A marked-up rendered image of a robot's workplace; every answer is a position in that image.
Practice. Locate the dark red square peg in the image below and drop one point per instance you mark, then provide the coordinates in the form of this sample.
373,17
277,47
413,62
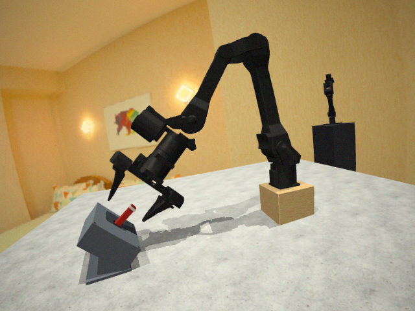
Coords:
125,215

